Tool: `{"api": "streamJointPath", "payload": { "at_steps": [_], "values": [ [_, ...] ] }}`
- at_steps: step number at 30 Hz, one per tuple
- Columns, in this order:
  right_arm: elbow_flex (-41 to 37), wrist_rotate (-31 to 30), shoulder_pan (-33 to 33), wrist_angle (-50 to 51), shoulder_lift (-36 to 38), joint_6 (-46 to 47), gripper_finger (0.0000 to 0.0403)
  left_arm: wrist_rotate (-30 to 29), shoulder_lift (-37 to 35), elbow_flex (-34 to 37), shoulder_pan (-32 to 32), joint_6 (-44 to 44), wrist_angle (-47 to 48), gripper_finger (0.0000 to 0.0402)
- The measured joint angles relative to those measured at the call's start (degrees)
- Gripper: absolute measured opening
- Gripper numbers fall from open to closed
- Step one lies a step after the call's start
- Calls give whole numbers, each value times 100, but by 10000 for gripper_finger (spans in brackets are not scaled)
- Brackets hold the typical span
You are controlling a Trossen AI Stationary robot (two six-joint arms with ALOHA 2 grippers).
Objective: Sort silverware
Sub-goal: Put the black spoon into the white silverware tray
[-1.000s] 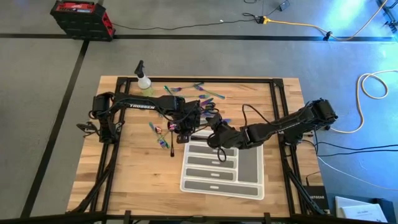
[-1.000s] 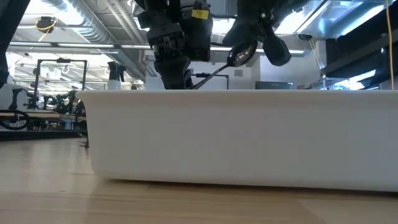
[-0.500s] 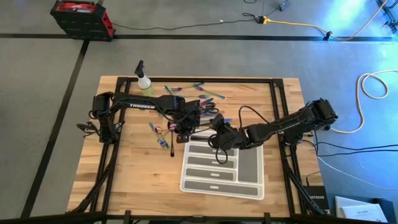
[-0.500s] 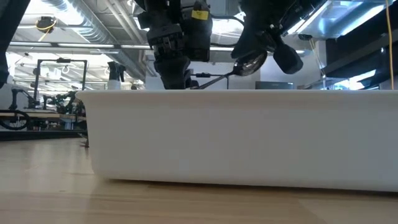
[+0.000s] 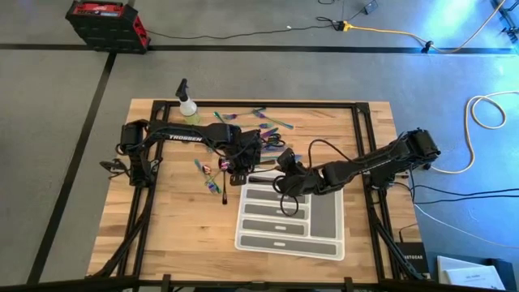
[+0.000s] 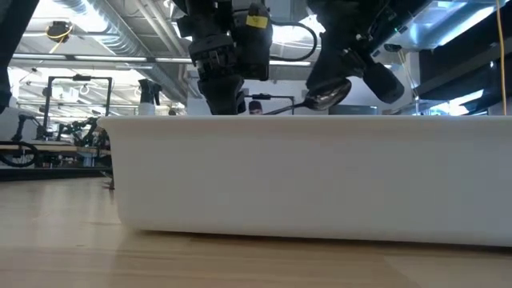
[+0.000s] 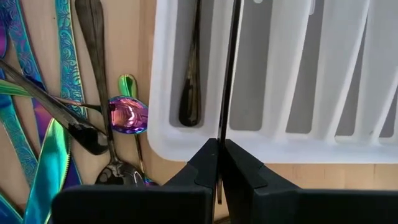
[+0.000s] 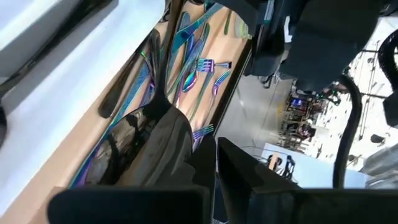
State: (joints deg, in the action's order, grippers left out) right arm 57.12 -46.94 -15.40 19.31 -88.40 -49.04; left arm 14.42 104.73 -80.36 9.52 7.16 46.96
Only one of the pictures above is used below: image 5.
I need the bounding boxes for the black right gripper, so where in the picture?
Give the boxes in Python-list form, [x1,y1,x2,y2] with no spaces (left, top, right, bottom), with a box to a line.
[272,164,325,196]

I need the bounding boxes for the black metal stand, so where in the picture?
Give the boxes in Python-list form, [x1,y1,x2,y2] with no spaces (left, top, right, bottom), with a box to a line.
[489,0,519,45]

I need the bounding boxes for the black aluminium table frame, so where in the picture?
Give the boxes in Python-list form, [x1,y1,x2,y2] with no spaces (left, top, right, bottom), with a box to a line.
[87,99,429,292]

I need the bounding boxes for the thin white floor cable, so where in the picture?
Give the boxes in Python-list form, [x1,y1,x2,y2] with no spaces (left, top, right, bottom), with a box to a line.
[413,202,519,249]

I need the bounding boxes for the cream coiled cable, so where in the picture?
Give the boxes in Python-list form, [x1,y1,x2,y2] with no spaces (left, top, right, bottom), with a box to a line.
[429,91,519,175]

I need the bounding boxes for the thin black floor cable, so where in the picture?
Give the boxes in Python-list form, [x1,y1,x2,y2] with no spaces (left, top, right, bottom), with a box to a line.
[144,15,345,41]

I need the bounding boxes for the iridescent blue cutlery piece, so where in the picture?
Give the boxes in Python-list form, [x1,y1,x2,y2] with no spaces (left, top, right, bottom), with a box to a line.
[204,176,223,195]

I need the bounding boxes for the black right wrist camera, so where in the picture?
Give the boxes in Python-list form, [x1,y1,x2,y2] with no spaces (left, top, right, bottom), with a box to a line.
[277,148,296,170]

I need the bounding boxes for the spray bottle with yellow liquid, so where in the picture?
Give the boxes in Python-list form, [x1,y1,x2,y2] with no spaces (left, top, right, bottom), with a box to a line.
[174,78,202,126]

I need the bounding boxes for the black network switch box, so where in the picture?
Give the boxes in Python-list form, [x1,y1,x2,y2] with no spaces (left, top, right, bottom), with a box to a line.
[395,242,430,277]

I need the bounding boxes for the yellow extension cord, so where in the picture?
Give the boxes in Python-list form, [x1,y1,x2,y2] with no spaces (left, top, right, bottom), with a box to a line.
[342,0,508,54]

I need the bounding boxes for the white plastic cutlery tray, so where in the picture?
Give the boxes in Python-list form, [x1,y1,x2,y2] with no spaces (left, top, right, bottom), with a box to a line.
[234,172,345,261]

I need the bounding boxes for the red and black tool box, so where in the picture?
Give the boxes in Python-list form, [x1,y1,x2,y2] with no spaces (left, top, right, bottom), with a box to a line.
[65,0,151,55]

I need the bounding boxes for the iridescent teal purple fork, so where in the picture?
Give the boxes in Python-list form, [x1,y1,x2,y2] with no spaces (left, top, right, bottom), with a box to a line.
[251,109,295,131]

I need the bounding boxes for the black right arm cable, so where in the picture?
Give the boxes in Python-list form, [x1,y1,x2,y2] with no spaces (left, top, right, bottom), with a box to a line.
[278,139,348,218]

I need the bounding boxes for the rainbow spoon with red bowl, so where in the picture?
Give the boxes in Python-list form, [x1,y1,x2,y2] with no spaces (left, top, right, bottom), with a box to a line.
[193,157,212,175]

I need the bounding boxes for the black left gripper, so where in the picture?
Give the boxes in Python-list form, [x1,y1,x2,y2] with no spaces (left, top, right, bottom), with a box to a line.
[221,129,264,187]

